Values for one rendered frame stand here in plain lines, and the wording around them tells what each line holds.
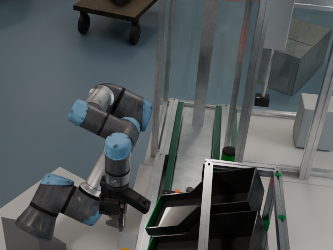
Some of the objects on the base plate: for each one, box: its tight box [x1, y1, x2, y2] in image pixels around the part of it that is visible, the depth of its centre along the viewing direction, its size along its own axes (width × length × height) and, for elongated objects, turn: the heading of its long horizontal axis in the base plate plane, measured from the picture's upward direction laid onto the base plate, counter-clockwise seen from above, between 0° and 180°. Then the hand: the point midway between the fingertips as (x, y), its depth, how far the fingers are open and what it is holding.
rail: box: [135, 153, 166, 250], centre depth 214 cm, size 6×89×11 cm, turn 168°
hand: (123, 228), depth 169 cm, fingers closed
